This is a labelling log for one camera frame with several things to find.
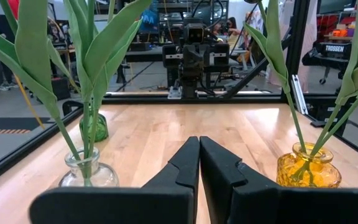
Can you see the pink curtain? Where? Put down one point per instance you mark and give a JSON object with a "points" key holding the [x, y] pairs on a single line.
{"points": [[308, 77]]}

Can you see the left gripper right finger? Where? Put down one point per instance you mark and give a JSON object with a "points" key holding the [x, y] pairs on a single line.
{"points": [[259, 208]]}

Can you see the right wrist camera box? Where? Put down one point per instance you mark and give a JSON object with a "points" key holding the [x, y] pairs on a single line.
{"points": [[195, 32]]}

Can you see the green glass vase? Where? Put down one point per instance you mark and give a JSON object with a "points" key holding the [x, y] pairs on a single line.
{"points": [[101, 127]]}

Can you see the clear glass vase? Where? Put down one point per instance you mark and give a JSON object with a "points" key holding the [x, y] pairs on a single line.
{"points": [[104, 175]]}

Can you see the black desk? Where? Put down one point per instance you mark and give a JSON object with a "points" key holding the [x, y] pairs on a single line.
{"points": [[145, 56]]}

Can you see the black robot base Trossen label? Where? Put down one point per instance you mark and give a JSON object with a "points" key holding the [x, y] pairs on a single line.
{"points": [[334, 48]]}

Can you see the orange storage box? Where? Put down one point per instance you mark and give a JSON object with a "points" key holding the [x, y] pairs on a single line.
{"points": [[339, 33]]}

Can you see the blue banner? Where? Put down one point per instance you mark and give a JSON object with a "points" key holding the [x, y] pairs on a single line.
{"points": [[149, 20]]}

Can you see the black mat with hazard stripes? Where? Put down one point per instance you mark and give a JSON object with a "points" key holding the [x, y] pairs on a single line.
{"points": [[11, 124]]}

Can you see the black floor box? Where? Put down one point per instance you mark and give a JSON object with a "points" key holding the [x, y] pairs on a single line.
{"points": [[61, 88]]}

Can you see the white strip on frame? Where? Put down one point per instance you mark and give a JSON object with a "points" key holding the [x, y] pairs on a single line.
{"points": [[298, 93]]}

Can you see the black aluminium table frame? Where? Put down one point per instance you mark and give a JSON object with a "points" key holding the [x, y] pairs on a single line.
{"points": [[228, 99]]}

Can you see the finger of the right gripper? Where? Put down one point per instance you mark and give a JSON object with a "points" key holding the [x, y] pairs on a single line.
{"points": [[203, 57], [190, 57]]}

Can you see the silver mounting plate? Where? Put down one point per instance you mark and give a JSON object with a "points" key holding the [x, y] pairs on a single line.
{"points": [[174, 93]]}

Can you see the maroon artificial tulip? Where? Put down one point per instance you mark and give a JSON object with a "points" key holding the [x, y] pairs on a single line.
{"points": [[79, 46], [110, 46], [33, 46]]}

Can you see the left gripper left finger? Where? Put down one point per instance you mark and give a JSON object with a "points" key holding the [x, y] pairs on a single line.
{"points": [[120, 208]]}

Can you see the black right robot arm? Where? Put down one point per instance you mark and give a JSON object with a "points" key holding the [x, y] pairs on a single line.
{"points": [[191, 84]]}

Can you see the black monitor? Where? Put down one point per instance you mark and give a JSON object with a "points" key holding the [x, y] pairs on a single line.
{"points": [[337, 6]]}

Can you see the yellow glass vase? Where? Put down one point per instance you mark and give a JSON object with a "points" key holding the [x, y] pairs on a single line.
{"points": [[291, 171]]}

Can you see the red artificial tulip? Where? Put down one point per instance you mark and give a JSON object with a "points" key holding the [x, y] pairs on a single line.
{"points": [[14, 7], [111, 11]]}

